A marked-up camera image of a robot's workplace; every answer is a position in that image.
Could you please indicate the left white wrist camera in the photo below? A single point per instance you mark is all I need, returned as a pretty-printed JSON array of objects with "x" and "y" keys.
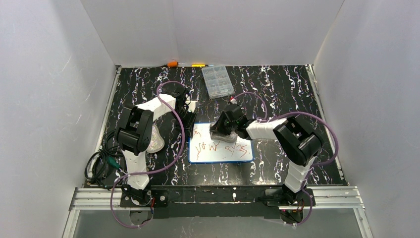
[{"x": 192, "y": 106}]

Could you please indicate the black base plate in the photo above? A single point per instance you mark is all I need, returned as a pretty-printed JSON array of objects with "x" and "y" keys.
[
  {"x": 144, "y": 198},
  {"x": 288, "y": 198}
]

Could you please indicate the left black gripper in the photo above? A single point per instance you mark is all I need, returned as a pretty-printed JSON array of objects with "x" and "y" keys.
[{"x": 189, "y": 119}]

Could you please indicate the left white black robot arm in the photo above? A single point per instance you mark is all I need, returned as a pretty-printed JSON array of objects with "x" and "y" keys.
[{"x": 134, "y": 132}]

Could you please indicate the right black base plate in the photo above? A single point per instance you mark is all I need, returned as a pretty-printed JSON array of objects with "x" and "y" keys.
[{"x": 288, "y": 198}]

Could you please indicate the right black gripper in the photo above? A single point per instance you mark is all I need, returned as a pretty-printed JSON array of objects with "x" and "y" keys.
[{"x": 219, "y": 128}]

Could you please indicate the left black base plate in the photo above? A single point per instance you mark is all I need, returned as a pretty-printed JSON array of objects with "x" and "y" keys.
[{"x": 144, "y": 198}]

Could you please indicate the orange handled tool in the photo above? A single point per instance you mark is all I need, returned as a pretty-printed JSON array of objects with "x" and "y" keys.
[{"x": 173, "y": 64}]

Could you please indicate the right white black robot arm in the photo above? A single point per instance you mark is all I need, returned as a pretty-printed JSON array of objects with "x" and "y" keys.
[{"x": 296, "y": 136}]

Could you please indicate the clear plastic screw box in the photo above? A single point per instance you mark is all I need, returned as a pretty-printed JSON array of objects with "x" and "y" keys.
[{"x": 217, "y": 81}]

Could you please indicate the blue framed whiteboard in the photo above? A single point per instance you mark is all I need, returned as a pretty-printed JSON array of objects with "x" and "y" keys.
[{"x": 203, "y": 149}]

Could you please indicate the silver mesh eraser pad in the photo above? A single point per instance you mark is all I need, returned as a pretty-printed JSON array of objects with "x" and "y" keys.
[
  {"x": 157, "y": 142},
  {"x": 231, "y": 138}
]

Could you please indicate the aluminium rail frame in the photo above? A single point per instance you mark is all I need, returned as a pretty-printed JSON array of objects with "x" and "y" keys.
[{"x": 217, "y": 201}]

